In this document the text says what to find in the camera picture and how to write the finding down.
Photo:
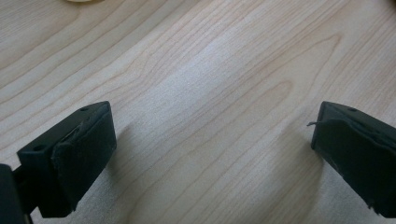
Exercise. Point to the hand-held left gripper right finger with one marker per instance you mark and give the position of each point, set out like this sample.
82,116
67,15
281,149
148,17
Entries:
358,149

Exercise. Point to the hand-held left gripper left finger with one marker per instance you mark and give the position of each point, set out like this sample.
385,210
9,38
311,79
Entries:
71,155

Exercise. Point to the white compartment tray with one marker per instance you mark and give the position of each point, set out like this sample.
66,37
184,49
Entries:
81,1

